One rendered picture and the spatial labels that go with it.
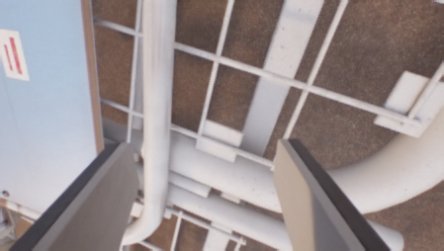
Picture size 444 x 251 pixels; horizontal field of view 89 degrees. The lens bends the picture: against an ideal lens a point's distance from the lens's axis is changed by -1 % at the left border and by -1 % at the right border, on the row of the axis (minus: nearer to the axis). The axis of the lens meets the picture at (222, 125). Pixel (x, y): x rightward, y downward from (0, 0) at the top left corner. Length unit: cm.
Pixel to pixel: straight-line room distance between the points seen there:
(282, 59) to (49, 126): 22
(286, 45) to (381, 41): 50
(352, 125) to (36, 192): 70
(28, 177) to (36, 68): 13
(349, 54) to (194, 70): 43
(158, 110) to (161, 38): 5
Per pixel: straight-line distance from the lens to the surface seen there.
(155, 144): 20
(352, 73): 70
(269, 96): 23
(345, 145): 76
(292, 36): 22
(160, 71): 17
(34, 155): 30
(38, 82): 25
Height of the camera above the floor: 67
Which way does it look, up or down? 62 degrees down
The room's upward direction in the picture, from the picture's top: 143 degrees counter-clockwise
